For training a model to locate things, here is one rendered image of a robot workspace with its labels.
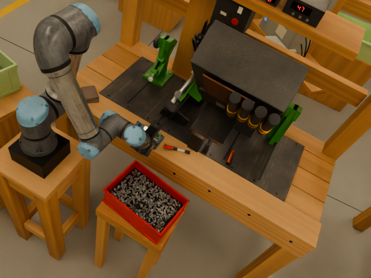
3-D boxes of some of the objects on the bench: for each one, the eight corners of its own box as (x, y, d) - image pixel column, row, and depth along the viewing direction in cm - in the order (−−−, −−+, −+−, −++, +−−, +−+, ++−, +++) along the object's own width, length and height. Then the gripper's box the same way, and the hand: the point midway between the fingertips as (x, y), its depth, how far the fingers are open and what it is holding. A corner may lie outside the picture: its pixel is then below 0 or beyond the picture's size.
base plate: (282, 203, 160) (285, 201, 159) (98, 95, 175) (98, 92, 174) (303, 148, 187) (305, 146, 185) (141, 58, 202) (142, 55, 200)
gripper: (126, 145, 137) (137, 150, 158) (144, 156, 136) (153, 160, 157) (137, 127, 138) (147, 135, 159) (155, 138, 136) (162, 144, 157)
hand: (152, 142), depth 157 cm, fingers closed
